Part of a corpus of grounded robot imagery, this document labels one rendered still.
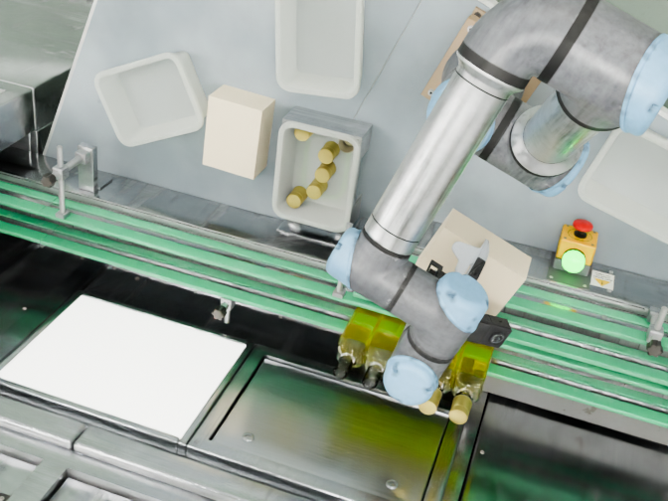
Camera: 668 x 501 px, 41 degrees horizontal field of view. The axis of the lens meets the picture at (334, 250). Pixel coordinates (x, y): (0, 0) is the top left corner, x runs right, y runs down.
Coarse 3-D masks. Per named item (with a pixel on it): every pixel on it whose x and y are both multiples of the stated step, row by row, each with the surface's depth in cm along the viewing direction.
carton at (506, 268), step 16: (448, 224) 148; (464, 224) 151; (432, 240) 153; (448, 240) 148; (464, 240) 147; (480, 240) 149; (496, 240) 152; (432, 256) 150; (448, 256) 149; (496, 256) 148; (512, 256) 150; (528, 256) 153; (496, 272) 148; (512, 272) 147; (496, 288) 149; (512, 288) 148; (496, 304) 151
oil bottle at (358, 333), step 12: (360, 312) 179; (372, 312) 180; (348, 324) 175; (360, 324) 176; (372, 324) 176; (348, 336) 172; (360, 336) 172; (372, 336) 174; (348, 348) 170; (360, 348) 170; (360, 360) 171
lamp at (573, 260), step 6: (564, 252) 175; (570, 252) 173; (576, 252) 173; (582, 252) 173; (564, 258) 173; (570, 258) 172; (576, 258) 172; (582, 258) 172; (564, 264) 174; (570, 264) 173; (576, 264) 172; (582, 264) 172; (570, 270) 174; (576, 270) 173
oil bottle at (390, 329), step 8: (384, 320) 178; (392, 320) 178; (400, 320) 179; (384, 328) 176; (392, 328) 176; (400, 328) 176; (376, 336) 173; (384, 336) 173; (392, 336) 174; (400, 336) 174; (376, 344) 171; (384, 344) 171; (392, 344) 172; (368, 352) 170; (376, 352) 169; (384, 352) 169; (392, 352) 169; (368, 360) 169; (376, 360) 169; (384, 360) 168; (384, 368) 169
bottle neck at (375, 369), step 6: (372, 366) 168; (378, 366) 168; (366, 372) 167; (372, 372) 166; (378, 372) 166; (366, 378) 165; (372, 378) 164; (378, 378) 166; (366, 384) 166; (372, 384) 166
